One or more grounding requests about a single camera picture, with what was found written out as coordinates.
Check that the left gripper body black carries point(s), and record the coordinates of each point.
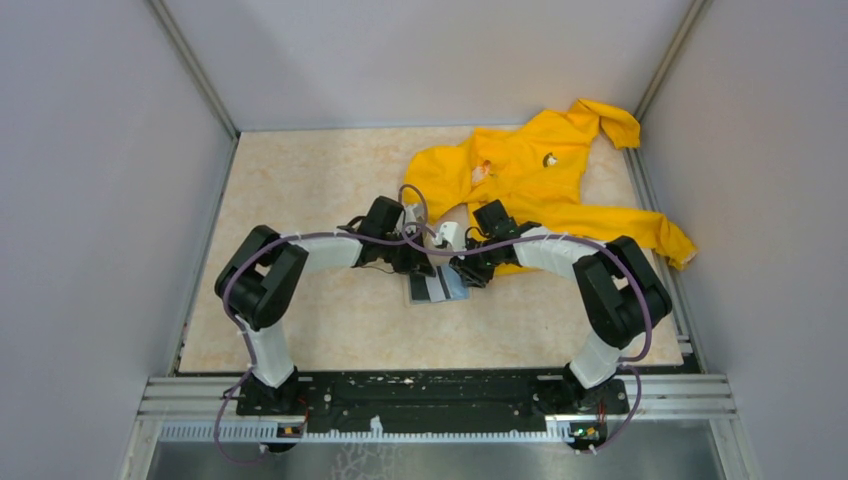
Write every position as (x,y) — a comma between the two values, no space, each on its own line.
(405,257)

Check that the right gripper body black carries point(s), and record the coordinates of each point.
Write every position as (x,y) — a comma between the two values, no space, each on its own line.
(478,266)

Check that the black card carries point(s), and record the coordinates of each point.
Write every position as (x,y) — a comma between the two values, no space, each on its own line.
(419,291)

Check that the silver striped card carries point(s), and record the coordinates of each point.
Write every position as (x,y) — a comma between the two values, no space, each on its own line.
(448,289)

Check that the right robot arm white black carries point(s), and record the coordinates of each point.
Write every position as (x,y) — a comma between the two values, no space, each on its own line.
(622,295)

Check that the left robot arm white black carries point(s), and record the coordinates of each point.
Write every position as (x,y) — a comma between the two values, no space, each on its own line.
(258,283)

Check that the yellow jacket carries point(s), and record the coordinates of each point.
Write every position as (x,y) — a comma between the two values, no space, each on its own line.
(536,172)

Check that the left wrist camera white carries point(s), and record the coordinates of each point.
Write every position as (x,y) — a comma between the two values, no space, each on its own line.
(411,217)

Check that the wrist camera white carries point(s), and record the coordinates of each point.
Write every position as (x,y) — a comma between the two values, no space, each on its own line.
(411,217)
(450,236)

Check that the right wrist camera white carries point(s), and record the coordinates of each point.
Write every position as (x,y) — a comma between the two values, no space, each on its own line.
(450,236)

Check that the aluminium front rail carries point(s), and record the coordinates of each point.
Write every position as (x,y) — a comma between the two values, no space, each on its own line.
(197,409)

